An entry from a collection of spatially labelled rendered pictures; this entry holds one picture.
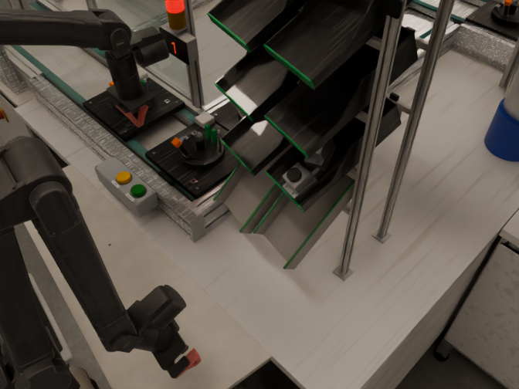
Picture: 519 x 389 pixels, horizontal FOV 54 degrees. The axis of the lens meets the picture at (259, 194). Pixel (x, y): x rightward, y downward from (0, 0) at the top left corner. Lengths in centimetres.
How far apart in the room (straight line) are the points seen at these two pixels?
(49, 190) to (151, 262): 86
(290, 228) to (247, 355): 32
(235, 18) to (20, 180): 55
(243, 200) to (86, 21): 57
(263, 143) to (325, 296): 44
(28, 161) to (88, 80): 138
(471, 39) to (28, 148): 184
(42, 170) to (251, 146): 67
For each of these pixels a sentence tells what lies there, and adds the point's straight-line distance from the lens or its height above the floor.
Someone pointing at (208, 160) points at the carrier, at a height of 99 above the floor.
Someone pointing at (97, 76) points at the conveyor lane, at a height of 92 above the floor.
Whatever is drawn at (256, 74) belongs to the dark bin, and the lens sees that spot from 110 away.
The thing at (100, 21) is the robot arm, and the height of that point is 152.
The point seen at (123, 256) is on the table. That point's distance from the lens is 146.
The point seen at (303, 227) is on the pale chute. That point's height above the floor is 106.
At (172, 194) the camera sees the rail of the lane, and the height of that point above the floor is 96.
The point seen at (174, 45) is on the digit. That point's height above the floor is 121.
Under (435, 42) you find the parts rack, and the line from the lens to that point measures 105.
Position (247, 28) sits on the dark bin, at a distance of 97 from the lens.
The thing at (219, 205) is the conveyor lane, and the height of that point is 93.
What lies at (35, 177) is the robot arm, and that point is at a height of 163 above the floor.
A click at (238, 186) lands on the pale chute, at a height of 103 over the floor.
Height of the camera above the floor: 202
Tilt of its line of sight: 49 degrees down
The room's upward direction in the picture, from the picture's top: 1 degrees counter-clockwise
